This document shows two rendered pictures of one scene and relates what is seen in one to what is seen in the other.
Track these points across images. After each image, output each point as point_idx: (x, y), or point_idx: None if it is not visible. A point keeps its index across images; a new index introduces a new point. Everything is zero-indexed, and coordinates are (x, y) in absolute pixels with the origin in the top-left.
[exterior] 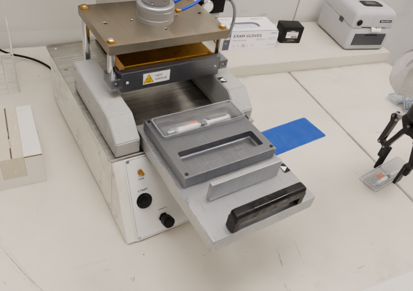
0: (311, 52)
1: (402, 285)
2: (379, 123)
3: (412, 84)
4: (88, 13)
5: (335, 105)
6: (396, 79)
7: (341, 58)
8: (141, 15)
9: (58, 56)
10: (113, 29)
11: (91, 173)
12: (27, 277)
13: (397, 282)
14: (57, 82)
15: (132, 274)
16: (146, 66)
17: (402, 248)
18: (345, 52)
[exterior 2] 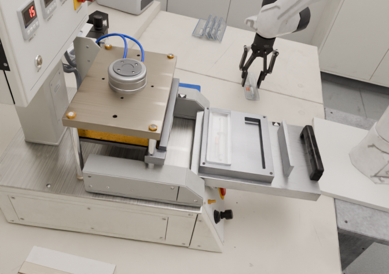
0: (125, 30)
1: (320, 137)
2: (208, 56)
3: (282, 28)
4: (87, 119)
5: (178, 61)
6: (271, 29)
7: (144, 24)
8: (129, 88)
9: (17, 181)
10: (130, 116)
11: (134, 241)
12: None
13: (318, 137)
14: (24, 204)
15: (246, 263)
16: (164, 125)
17: (296, 120)
18: (141, 17)
